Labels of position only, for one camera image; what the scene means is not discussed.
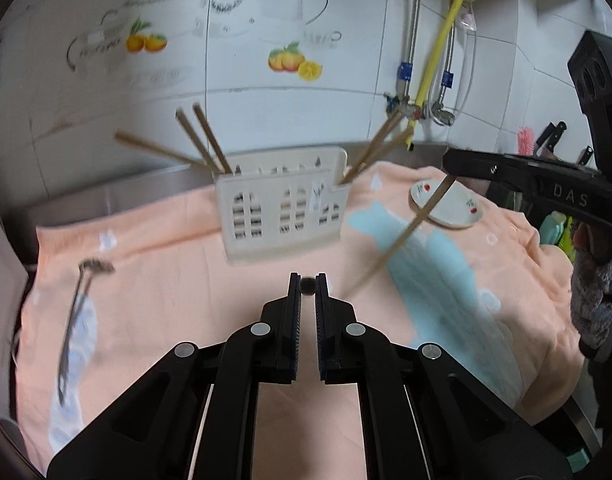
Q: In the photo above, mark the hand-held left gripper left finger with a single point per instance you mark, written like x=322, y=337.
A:
x=298, y=315

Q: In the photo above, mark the beige plastic utensil holder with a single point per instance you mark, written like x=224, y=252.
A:
x=271, y=245

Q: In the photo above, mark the white cherry print plate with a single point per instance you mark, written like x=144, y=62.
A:
x=451, y=210

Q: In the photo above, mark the pink brush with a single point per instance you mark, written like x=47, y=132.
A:
x=525, y=141

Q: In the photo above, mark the person's right hand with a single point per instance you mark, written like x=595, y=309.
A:
x=593, y=305

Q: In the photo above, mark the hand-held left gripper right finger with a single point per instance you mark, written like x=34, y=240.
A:
x=320, y=320

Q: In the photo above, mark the green plastic item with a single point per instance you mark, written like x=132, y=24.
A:
x=553, y=227

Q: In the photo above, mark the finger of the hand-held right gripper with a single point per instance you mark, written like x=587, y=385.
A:
x=481, y=165

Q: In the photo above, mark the bunch of tan chopsticks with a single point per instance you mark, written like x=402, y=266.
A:
x=213, y=140

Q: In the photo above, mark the tan wooden chopstick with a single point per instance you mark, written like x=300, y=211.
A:
x=411, y=227
x=307, y=285

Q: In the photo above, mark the peach printed towel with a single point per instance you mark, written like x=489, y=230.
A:
x=186, y=285

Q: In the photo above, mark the metal pipe valve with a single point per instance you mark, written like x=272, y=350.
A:
x=421, y=110

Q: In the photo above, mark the yellow pipe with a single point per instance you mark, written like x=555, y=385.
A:
x=448, y=25

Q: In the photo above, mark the metal skimmer spoon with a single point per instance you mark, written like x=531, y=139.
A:
x=93, y=266

